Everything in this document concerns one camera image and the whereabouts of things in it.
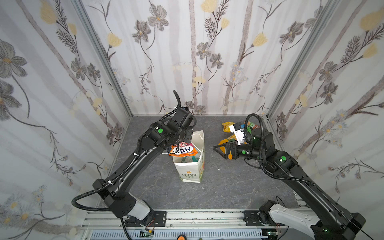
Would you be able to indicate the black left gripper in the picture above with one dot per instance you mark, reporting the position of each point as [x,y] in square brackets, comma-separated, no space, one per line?
[176,142]

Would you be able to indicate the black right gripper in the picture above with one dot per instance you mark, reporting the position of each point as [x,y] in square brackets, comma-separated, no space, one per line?
[229,151]

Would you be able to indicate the large yellow snack bag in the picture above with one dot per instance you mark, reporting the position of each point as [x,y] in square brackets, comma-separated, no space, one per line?
[229,139]

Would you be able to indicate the orange red snack packet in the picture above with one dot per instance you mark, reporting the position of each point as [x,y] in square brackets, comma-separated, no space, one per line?
[183,150]

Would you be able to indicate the small yellow snack packet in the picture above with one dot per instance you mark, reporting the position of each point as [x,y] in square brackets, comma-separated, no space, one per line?
[226,126]

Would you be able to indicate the green snack packet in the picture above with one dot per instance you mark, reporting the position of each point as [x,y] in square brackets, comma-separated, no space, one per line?
[251,125]

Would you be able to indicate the white floral paper bag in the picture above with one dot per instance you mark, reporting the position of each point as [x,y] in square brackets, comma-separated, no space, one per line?
[193,172]

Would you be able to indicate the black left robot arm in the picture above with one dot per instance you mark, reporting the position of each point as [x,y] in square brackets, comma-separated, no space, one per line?
[170,130]

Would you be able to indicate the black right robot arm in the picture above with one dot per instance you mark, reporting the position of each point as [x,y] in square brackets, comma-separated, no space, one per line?
[330,220]

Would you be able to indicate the teal snack packet in bag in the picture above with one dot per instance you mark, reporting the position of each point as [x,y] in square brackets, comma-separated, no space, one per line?
[190,159]

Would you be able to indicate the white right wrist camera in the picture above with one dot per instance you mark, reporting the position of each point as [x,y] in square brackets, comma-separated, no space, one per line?
[238,131]

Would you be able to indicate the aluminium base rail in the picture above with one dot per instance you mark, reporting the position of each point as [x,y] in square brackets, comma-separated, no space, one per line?
[222,224]

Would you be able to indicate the aluminium corner post right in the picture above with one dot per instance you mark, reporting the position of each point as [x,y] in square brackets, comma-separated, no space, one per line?
[323,19]

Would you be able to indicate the aluminium corner post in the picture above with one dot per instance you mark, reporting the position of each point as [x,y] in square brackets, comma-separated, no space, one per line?
[101,53]
[323,19]

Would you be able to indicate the aluminium corner post left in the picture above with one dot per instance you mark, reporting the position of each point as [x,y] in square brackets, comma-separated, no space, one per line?
[101,53]

